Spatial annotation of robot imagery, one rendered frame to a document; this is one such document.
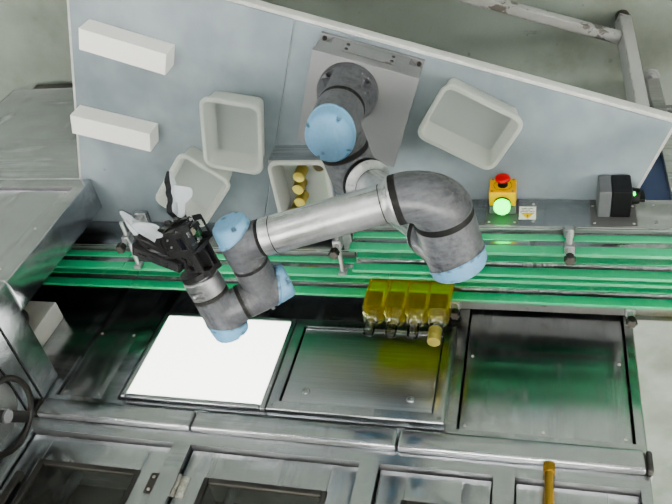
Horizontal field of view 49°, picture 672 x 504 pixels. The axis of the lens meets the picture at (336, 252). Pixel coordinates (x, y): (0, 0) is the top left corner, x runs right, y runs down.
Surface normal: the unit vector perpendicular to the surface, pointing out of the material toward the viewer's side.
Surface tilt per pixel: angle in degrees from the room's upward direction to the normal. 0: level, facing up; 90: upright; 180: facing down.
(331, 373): 90
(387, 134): 1
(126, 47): 0
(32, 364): 90
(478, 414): 90
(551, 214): 90
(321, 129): 7
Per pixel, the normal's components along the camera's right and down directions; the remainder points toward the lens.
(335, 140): -0.25, 0.54
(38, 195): -0.15, -0.77
